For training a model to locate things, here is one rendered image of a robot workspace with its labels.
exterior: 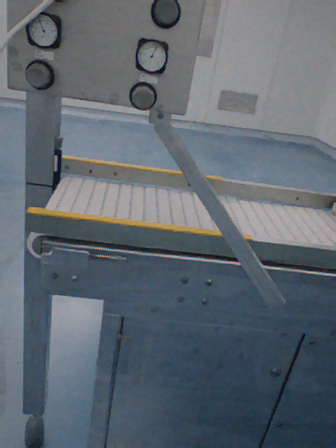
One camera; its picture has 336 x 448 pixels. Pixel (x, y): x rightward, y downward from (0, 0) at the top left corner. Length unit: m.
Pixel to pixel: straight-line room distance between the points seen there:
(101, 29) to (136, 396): 0.68
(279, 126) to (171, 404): 5.72
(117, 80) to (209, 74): 5.40
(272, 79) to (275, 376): 5.54
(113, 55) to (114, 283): 0.34
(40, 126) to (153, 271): 0.40
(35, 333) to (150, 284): 0.53
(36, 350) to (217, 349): 0.53
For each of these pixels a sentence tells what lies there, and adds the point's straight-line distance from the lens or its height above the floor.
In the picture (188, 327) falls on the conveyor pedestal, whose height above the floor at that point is 0.71.
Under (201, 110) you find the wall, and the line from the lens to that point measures 5.96.
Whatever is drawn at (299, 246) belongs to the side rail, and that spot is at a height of 0.93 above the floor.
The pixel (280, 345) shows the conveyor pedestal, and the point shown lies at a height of 0.68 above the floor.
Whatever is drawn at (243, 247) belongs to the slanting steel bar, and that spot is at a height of 0.95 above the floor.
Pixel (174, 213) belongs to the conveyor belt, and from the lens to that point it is 0.76.
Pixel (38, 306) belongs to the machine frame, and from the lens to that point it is 1.08.
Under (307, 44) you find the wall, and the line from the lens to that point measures 6.37.
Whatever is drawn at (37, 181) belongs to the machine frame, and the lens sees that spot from 0.92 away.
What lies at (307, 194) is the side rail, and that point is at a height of 0.92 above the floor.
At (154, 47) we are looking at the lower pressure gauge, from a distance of 0.51.
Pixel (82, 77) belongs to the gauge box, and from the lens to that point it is 0.53.
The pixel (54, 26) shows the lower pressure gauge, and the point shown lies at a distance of 0.52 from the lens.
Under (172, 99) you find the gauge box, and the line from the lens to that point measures 0.52.
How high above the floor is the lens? 1.20
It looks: 25 degrees down
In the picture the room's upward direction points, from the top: 10 degrees clockwise
